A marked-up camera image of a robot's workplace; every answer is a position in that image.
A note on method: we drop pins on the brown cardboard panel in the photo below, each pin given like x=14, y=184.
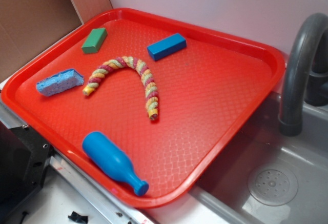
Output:
x=28, y=27

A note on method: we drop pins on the grey toy sink basin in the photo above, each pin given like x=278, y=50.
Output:
x=262, y=176

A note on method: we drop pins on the blue sponge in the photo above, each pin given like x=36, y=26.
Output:
x=59, y=82

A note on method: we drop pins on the green rectangular block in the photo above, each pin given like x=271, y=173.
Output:
x=94, y=41

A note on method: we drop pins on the blue rectangular block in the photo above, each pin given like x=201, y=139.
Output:
x=166, y=46

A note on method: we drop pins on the black tape scrap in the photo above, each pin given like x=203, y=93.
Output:
x=77, y=218

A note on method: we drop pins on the blue plastic bottle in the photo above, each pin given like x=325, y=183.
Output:
x=113, y=161

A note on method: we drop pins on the grey toy faucet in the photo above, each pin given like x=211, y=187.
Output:
x=305, y=78

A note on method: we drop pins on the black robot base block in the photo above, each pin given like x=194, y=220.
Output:
x=25, y=156

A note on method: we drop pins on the red plastic tray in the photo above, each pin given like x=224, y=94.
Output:
x=207, y=91

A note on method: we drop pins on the multicolour twisted rope toy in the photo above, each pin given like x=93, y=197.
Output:
x=141, y=68

